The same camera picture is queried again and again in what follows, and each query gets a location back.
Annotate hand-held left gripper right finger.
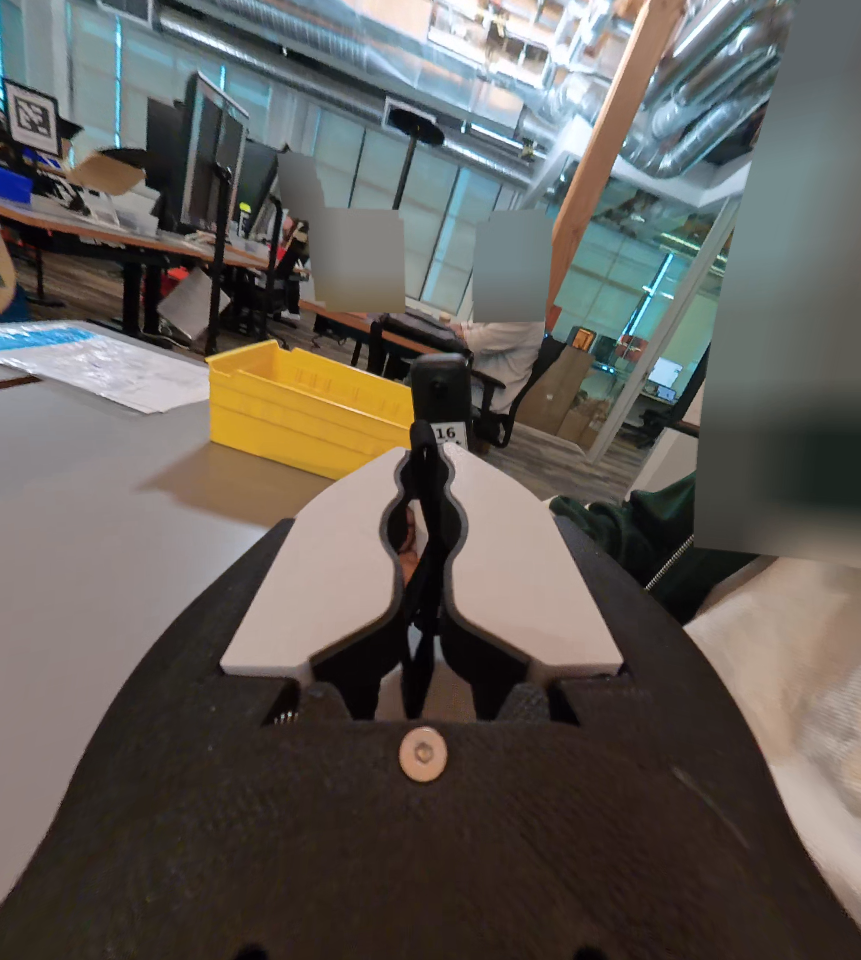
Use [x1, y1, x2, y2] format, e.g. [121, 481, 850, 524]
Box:
[436, 442, 625, 720]

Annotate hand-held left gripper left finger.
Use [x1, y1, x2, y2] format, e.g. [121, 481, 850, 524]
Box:
[219, 446, 420, 723]

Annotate person's right forearm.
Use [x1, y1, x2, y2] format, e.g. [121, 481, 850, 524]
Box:
[549, 480, 694, 594]

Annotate grey desk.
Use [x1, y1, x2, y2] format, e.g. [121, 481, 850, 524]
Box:
[0, 318, 420, 931]

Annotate wooden top desk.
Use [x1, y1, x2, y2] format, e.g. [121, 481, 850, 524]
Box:
[0, 193, 313, 355]

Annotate person's right hand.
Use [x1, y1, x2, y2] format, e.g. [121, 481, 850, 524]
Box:
[396, 504, 429, 585]

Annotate black bag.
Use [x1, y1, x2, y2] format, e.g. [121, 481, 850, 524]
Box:
[384, 310, 474, 355]

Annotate brown cardboard box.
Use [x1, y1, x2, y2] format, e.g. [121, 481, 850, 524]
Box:
[516, 348, 598, 441]

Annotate yellow plastic bin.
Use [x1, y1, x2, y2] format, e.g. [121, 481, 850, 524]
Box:
[207, 339, 417, 482]

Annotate dark green zip jacket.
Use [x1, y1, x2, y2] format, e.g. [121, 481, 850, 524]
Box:
[629, 480, 759, 628]

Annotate black floor lamp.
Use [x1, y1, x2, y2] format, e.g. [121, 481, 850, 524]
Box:
[387, 104, 445, 213]

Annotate printed instruction sheet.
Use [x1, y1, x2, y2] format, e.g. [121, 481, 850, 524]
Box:
[0, 321, 211, 415]

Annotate white pants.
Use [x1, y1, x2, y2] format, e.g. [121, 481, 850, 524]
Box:
[681, 553, 861, 960]

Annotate black computer monitor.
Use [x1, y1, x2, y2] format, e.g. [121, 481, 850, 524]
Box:
[175, 70, 251, 231]
[144, 97, 186, 228]

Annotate open cardboard box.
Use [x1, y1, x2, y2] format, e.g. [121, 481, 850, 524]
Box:
[66, 145, 149, 198]

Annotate black white marker sign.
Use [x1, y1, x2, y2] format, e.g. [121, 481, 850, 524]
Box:
[2, 78, 63, 156]

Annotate wooden post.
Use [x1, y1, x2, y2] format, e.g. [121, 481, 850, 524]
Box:
[549, 0, 691, 310]

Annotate silver ventilation duct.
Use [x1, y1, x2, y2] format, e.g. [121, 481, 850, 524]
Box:
[620, 0, 778, 183]

